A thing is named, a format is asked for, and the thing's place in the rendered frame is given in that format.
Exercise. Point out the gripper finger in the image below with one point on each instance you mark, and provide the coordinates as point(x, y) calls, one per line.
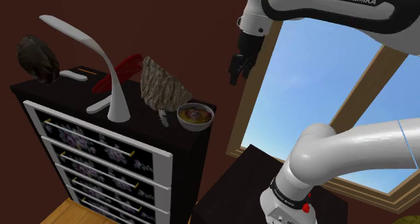
point(235, 69)
point(248, 66)

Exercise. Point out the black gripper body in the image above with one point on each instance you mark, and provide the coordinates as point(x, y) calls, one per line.
point(250, 44)

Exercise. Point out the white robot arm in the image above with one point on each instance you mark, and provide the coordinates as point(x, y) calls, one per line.
point(344, 148)

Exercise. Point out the grey bowl with food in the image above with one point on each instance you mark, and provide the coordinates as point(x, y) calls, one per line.
point(195, 116)

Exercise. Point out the wooden framed window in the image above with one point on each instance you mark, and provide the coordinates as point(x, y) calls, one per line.
point(315, 79)

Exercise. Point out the beige rough textured lump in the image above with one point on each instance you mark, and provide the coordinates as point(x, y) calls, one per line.
point(160, 87)

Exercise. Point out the red folded object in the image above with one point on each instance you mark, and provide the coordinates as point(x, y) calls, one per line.
point(123, 71)

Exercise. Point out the black chest of drawers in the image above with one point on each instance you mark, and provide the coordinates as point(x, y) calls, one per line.
point(183, 170)

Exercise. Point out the white curved desk lamp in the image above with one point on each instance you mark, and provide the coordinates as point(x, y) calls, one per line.
point(115, 85)

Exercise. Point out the white flat remote control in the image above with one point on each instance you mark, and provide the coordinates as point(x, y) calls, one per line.
point(73, 75)
point(97, 106)

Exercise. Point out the orange pencil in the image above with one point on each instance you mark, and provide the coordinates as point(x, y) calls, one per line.
point(87, 71)

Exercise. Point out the dark grey rough lump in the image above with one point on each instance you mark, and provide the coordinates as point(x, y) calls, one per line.
point(36, 59)

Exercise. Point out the olive green round object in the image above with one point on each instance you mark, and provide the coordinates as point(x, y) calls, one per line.
point(408, 220)

